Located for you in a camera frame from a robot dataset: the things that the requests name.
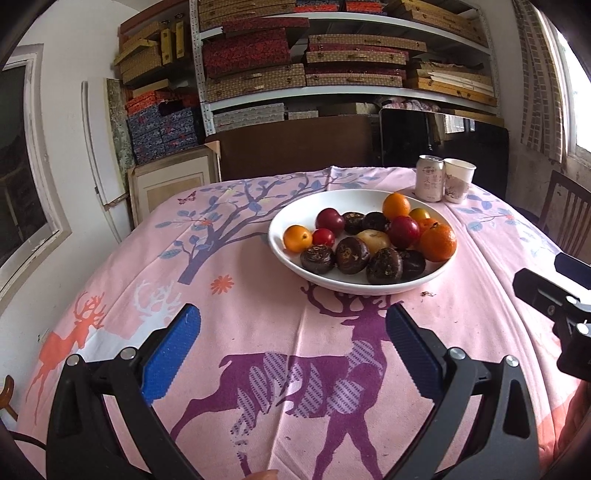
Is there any stack of red patterned boxes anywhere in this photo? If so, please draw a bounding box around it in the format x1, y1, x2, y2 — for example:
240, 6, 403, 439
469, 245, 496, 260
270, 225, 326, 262
202, 17, 311, 77

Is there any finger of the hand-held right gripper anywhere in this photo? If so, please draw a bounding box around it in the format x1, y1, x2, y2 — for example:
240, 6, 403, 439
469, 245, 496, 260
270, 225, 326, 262
554, 253, 591, 289
512, 268, 591, 342

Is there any stack of light wooden boxes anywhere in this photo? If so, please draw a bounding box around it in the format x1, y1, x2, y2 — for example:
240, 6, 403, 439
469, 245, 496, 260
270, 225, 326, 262
406, 60, 499, 108

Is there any white drink can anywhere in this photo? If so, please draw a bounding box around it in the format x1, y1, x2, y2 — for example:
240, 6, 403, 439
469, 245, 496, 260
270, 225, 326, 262
414, 155, 445, 203

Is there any large red apple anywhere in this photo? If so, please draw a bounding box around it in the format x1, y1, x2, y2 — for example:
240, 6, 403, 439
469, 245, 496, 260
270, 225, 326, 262
388, 216, 421, 251

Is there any pile of yellow woven cases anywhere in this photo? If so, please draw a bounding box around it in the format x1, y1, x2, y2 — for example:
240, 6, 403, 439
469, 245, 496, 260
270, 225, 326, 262
113, 21, 188, 88

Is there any black panel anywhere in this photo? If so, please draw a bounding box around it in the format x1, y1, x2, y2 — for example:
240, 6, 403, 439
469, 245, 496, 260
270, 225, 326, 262
379, 108, 511, 197

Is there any white paper cup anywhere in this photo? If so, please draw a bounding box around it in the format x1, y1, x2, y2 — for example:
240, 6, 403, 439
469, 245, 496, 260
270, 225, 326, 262
443, 158, 476, 204

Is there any white framed window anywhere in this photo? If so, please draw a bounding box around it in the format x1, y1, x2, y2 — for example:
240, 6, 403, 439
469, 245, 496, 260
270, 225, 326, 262
0, 44, 72, 301

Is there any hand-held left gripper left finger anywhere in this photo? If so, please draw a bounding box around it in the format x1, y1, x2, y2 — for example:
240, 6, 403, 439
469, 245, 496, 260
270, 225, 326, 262
46, 303, 204, 480

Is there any green mottled slab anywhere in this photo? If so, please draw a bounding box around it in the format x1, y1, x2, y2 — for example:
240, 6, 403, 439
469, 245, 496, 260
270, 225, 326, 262
106, 78, 137, 171

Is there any white oval plate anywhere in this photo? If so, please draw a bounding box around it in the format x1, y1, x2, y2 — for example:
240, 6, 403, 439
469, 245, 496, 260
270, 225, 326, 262
269, 189, 458, 295

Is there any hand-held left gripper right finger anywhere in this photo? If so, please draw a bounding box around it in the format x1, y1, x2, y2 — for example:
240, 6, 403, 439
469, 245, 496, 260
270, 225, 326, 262
383, 302, 541, 480

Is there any stack of white patterned boxes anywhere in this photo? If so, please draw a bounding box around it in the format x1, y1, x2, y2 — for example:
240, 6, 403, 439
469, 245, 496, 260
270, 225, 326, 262
212, 102, 320, 133

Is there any white metal shelf unit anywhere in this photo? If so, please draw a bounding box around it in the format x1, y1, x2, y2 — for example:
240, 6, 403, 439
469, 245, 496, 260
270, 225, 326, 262
191, 0, 502, 134

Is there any stack of orange boxes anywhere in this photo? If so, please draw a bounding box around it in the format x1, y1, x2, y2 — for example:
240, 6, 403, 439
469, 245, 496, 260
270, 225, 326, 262
124, 89, 200, 117

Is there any bright window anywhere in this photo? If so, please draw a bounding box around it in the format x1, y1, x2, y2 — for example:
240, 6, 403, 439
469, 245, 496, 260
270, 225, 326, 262
547, 9, 591, 162

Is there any brown board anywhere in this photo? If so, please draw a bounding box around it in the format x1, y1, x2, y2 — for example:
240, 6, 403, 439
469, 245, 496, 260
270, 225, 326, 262
205, 114, 384, 182

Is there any beige framed panel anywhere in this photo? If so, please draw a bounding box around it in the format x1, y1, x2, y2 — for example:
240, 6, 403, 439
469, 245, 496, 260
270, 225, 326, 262
127, 141, 222, 229

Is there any pale yellow potato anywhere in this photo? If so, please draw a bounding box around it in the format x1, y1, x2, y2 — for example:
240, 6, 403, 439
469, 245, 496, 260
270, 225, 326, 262
356, 230, 392, 254

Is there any pink printed tablecloth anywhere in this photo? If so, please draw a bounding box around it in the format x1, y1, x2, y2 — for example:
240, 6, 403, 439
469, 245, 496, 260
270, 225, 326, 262
0, 165, 591, 480

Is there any small red apple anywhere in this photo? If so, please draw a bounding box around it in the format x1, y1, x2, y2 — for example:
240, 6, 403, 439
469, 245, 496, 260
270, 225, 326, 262
316, 208, 346, 232

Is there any dark wooden chair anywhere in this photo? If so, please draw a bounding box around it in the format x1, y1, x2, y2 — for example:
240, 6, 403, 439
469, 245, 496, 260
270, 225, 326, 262
538, 170, 591, 259

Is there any curved brown wooden piece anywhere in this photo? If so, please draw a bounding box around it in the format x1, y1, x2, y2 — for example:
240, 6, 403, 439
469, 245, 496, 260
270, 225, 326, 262
0, 375, 19, 421

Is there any black cable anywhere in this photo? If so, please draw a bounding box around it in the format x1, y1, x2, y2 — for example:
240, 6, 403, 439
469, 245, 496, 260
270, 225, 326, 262
9, 431, 49, 450

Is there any pink folded cloth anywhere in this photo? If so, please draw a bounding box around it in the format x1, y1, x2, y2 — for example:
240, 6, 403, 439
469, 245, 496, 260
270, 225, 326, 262
381, 98, 441, 112

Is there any beige checked curtain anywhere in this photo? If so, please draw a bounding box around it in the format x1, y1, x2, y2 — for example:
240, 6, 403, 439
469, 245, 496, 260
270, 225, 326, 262
510, 0, 568, 162

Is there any stack of blue patterned boxes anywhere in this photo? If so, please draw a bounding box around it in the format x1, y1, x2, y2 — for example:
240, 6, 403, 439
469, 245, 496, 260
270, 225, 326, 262
127, 106, 204, 166

